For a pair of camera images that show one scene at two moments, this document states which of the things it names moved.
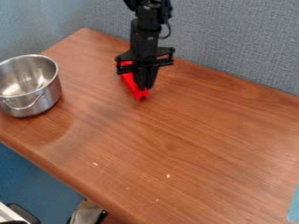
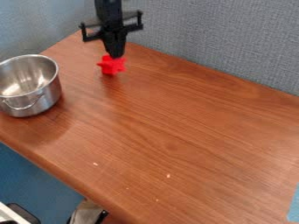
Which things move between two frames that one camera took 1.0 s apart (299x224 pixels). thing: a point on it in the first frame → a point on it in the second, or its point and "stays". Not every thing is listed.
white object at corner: (8, 215) stays
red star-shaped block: (130, 80) → (111, 66)
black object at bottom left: (28, 216) stays
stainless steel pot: (31, 87) stays
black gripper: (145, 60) → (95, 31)
